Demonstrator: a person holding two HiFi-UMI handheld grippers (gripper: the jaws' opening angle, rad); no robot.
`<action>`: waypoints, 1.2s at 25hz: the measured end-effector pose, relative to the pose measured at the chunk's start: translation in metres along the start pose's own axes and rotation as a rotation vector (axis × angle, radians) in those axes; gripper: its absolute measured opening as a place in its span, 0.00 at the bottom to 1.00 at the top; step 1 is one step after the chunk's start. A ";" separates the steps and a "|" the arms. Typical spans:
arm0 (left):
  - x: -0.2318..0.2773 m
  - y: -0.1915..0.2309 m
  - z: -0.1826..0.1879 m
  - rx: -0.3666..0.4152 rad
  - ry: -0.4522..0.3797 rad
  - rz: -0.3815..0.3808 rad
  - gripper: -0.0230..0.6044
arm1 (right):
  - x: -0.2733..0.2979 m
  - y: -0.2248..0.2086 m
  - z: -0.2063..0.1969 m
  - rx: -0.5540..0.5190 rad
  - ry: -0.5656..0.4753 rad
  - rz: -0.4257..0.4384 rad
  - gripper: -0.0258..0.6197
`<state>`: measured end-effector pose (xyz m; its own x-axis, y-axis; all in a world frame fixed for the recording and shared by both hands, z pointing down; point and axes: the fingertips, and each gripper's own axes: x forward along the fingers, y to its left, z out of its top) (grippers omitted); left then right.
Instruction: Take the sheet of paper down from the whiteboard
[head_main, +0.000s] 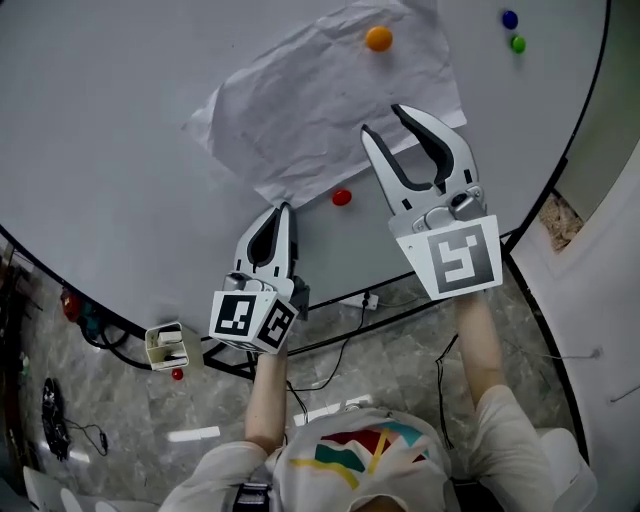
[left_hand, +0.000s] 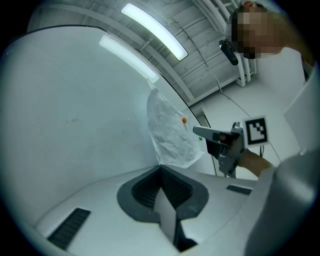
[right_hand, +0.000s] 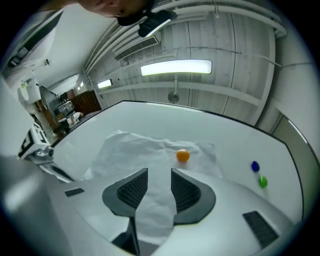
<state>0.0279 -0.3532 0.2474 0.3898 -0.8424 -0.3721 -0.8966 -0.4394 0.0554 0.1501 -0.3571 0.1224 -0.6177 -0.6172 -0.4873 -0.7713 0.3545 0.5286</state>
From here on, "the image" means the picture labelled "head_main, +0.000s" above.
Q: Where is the red and teal tool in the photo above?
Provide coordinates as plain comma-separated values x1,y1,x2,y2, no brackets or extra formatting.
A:
59,289,109,346

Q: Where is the white whiteboard with black frame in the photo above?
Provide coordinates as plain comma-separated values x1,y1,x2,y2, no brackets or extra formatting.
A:
0,0,614,381

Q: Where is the white sheet of paper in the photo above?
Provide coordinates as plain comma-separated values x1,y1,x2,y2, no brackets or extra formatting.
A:
180,0,469,209

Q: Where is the person's right forearm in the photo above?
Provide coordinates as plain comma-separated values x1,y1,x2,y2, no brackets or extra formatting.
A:
452,292,507,417

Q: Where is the black power cable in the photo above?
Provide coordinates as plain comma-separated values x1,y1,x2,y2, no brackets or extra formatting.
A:
285,292,372,426

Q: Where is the white marker holder box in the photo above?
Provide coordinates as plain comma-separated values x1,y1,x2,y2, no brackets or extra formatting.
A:
144,321,192,372

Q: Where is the black cable bundle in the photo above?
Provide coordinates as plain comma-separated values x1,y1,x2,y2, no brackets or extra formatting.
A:
40,377,110,462

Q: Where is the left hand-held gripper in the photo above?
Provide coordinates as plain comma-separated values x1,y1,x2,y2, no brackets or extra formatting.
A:
208,201,312,356

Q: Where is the thin black cable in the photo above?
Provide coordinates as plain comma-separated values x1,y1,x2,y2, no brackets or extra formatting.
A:
433,333,461,454

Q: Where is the person's white printed shirt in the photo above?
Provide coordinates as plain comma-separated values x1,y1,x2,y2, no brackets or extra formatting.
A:
158,384,567,512

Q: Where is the orange round magnet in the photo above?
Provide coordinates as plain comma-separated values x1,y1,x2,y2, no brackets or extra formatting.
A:
364,25,394,53

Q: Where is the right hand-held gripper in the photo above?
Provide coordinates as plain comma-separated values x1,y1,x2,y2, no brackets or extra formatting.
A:
360,103,504,302

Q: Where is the black chest-mounted device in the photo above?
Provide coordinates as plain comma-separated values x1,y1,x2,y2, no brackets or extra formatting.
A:
234,480,274,512

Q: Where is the person's left forearm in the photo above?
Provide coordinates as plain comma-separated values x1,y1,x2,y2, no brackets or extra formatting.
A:
243,346,292,457

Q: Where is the white power strip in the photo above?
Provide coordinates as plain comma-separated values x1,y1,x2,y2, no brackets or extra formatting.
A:
338,293,380,311

